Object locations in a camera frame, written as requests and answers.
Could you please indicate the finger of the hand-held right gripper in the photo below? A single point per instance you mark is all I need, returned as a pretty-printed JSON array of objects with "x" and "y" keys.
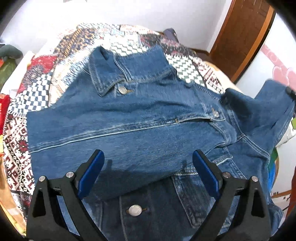
[{"x": 291, "y": 92}]

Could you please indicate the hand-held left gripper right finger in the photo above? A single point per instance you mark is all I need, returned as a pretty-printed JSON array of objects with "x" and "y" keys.
[{"x": 205, "y": 172}]

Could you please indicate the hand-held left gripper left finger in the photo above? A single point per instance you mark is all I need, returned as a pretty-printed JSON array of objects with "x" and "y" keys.
[{"x": 91, "y": 172}]

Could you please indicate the blue denim jacket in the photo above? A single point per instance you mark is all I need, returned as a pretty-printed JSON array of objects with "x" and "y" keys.
[{"x": 138, "y": 115}]

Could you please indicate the green plastic item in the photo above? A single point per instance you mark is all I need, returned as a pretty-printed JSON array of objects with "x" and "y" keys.
[{"x": 274, "y": 157}]

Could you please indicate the brown wooden door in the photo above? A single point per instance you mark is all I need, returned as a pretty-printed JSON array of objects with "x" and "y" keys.
[{"x": 242, "y": 34}]

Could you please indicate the patchwork printed blanket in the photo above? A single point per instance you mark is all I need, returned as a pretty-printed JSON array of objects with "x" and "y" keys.
[{"x": 39, "y": 92}]

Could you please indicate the red yellow printed cloth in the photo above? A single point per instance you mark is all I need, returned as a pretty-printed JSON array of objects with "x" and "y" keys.
[{"x": 4, "y": 111}]

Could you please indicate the white cloth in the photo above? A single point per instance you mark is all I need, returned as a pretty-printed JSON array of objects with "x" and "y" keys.
[{"x": 22, "y": 69}]

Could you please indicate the green cloth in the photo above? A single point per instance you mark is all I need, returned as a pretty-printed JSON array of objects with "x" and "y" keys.
[{"x": 6, "y": 70}]

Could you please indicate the dark blue bag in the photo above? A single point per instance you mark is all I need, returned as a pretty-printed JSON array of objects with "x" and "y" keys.
[{"x": 171, "y": 35}]

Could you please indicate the dark green plush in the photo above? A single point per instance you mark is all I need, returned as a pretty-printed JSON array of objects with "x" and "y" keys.
[{"x": 10, "y": 51}]

